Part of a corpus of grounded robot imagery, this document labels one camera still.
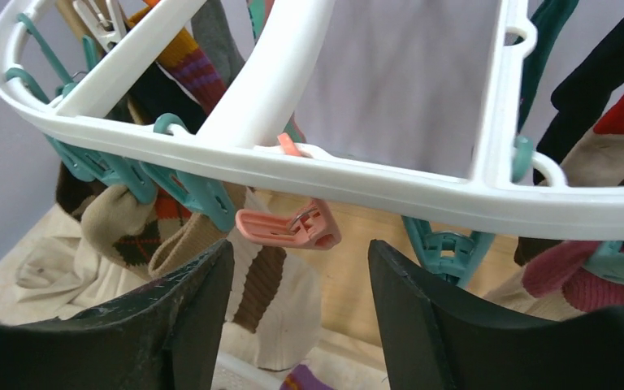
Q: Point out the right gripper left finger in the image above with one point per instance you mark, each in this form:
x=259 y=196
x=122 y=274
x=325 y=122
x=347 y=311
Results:
x=162 y=335

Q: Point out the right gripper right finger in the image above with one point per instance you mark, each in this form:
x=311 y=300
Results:
x=438 y=336

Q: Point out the maroon striped sock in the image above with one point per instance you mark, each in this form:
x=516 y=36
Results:
x=302 y=378

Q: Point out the white oval clip hanger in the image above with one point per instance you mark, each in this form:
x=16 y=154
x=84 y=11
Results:
x=237 y=142

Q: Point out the white plastic mesh basket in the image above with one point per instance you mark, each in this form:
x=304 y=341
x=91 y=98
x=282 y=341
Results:
x=231 y=373

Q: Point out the cream sock brown toe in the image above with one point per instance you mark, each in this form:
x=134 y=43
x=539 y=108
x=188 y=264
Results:
x=274 y=295

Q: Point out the cream argyle sock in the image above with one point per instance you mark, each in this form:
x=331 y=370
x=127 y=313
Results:
x=116 y=224

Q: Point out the beige crumpled cloth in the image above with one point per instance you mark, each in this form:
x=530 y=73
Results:
x=66 y=271

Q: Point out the pink striped toe sock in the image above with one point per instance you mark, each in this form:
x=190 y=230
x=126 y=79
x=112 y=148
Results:
x=555 y=286

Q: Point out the pink plastic clip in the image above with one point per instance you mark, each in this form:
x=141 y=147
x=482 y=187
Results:
x=311 y=227

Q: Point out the black sock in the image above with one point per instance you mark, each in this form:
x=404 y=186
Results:
x=597 y=81

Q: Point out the plain grey sock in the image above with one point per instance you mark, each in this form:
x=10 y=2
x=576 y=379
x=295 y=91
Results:
x=212 y=33

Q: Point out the dark teal sock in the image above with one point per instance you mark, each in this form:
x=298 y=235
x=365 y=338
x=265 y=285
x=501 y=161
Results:
x=549 y=19

